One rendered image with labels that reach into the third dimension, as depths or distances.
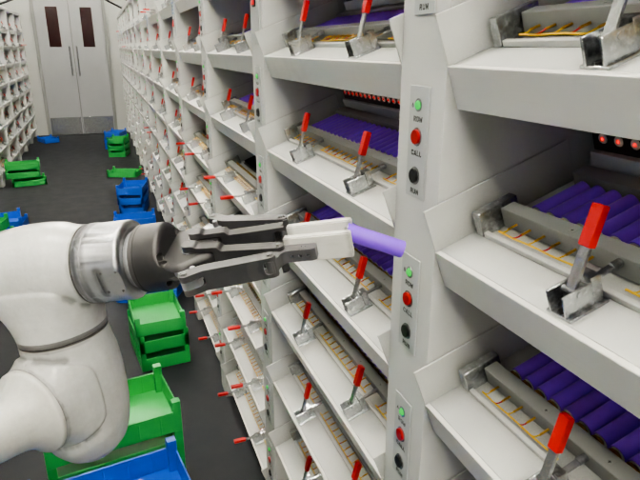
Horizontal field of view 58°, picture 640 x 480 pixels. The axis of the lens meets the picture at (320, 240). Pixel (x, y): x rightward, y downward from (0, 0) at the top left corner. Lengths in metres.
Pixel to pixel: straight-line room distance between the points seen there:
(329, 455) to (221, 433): 0.94
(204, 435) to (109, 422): 1.40
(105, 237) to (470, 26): 0.43
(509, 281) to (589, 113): 0.17
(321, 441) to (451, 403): 0.59
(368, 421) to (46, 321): 0.54
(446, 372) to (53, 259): 0.46
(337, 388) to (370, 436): 0.14
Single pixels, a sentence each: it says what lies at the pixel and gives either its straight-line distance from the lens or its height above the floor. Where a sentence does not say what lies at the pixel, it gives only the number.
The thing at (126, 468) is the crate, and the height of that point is 0.44.
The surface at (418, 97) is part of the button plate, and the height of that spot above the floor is 1.22.
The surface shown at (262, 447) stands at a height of 0.10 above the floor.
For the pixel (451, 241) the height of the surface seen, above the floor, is 1.07.
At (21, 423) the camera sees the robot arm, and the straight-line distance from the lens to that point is 0.70.
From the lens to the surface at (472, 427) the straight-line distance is 0.69.
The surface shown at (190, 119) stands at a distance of 2.65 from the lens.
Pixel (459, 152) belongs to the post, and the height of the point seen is 1.17.
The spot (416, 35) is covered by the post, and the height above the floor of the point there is 1.28.
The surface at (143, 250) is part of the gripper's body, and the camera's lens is 0.63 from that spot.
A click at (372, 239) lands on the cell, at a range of 0.59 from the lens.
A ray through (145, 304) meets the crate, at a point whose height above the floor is 0.17.
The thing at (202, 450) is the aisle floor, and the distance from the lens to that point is 2.08.
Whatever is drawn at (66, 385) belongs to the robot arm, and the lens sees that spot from 0.71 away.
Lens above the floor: 1.27
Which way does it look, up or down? 19 degrees down
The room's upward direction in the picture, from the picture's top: straight up
